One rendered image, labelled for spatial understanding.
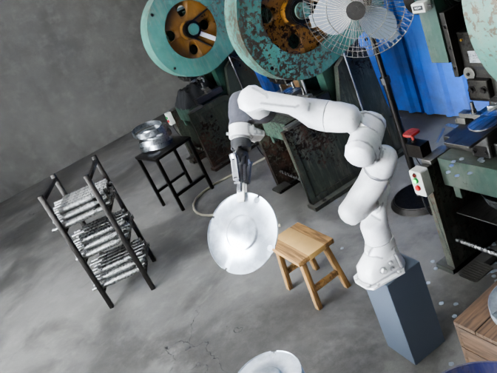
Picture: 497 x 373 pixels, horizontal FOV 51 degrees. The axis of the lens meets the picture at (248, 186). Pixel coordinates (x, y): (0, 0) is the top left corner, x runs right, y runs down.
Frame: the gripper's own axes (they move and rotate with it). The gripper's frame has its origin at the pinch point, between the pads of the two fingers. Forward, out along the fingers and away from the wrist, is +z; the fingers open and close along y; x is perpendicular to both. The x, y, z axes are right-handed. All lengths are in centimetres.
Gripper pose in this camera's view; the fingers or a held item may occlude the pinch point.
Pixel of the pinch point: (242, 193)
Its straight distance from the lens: 188.2
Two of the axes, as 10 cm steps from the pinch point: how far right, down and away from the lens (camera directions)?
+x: 8.6, -1.6, -4.9
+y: -5.2, -2.2, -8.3
